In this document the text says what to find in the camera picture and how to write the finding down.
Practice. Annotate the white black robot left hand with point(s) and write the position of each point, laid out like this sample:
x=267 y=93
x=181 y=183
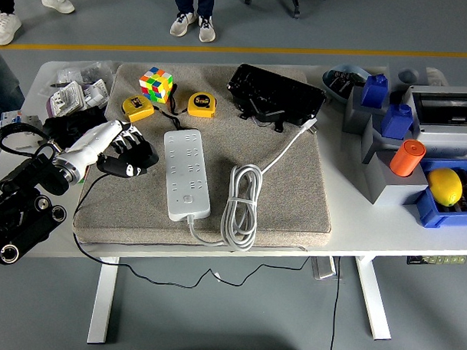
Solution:
x=92 y=145

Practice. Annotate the black power adapter plug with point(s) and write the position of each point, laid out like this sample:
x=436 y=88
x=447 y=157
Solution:
x=149 y=156

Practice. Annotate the white power strip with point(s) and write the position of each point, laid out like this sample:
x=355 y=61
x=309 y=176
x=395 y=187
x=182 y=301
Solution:
x=187 y=173

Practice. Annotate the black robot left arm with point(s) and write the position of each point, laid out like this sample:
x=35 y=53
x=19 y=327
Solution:
x=24 y=221

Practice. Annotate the black cloth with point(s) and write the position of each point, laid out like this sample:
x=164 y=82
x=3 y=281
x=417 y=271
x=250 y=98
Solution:
x=66 y=127

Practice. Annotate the white plastic socket part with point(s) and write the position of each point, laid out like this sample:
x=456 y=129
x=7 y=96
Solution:
x=94 y=93

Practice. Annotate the yellow tape measure dark label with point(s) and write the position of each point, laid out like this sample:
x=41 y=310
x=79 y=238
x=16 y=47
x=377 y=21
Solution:
x=137 y=110

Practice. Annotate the black pen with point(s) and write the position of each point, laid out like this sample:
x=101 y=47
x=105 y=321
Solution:
x=58 y=85

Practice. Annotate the clear plastic bag of parts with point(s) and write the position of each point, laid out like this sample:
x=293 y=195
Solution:
x=68 y=71

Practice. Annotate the white circuit breaker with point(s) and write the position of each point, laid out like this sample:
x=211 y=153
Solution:
x=16 y=119

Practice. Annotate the large colourful puzzle cube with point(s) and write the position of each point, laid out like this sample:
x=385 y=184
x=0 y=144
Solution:
x=156 y=84

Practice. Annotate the yellow tape measure printed five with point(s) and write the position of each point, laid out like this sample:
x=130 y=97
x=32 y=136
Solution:
x=201 y=104

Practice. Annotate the person with white shoes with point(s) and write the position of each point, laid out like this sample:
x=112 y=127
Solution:
x=8 y=27

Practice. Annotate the person with grey shoes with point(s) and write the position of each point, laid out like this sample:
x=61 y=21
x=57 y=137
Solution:
x=183 y=23

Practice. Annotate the glossy black case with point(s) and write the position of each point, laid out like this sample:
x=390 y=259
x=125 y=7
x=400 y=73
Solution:
x=274 y=94

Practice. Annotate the grey-brown mat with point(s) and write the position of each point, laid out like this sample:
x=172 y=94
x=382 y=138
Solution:
x=286 y=192

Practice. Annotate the black chair base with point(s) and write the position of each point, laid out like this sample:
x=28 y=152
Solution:
x=293 y=4

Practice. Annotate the blue-grey bowl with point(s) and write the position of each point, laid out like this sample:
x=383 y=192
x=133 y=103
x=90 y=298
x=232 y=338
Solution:
x=331 y=76

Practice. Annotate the black binder clips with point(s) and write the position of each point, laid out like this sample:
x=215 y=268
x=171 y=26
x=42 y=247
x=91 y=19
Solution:
x=342 y=84

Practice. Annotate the blue bottle-shaped block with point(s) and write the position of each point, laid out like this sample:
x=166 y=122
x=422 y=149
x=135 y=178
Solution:
x=396 y=123
x=374 y=91

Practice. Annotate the white table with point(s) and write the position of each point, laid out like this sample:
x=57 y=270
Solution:
x=369 y=233

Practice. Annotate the orange cylinder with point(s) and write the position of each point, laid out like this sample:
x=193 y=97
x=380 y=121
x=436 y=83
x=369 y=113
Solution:
x=406 y=158

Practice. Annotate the grey block with round hole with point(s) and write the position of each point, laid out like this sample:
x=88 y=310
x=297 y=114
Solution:
x=407 y=75

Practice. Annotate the beige rounded object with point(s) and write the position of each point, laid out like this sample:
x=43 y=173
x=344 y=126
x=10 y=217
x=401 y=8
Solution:
x=437 y=76

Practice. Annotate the yellow lemon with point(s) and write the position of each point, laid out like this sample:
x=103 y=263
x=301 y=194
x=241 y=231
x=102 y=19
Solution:
x=444 y=188

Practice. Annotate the blue plastic bin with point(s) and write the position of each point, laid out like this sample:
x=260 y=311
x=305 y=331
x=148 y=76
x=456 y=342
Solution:
x=447 y=219

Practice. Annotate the table height control panel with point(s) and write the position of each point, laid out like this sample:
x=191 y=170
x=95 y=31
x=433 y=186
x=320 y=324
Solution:
x=437 y=259

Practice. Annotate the white wall socket panel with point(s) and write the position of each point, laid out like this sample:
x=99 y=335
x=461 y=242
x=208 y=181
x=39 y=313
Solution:
x=65 y=98

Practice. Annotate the grey metal bracket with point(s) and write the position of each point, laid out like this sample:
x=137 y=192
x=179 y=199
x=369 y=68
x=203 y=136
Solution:
x=324 y=268

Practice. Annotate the grey electrical enclosure box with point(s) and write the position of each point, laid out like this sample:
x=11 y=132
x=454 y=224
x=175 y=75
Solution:
x=442 y=136

